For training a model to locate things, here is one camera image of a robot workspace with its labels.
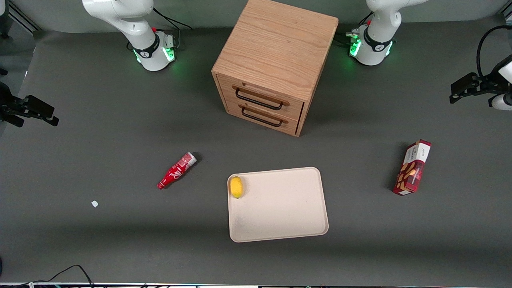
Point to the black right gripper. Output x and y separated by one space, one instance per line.
4 107

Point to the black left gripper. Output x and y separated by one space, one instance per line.
488 85

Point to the red tartan cookie box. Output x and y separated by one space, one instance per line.
412 170

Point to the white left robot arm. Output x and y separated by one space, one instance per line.
376 44

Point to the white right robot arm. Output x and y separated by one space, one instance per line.
132 24

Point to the beige plastic tray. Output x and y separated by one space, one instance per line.
280 208

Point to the red cola bottle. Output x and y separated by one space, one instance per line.
176 171

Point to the wooden drawer cabinet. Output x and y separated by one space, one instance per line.
276 44

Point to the yellow lemon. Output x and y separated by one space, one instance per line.
236 187

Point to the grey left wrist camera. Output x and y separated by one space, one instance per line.
503 102

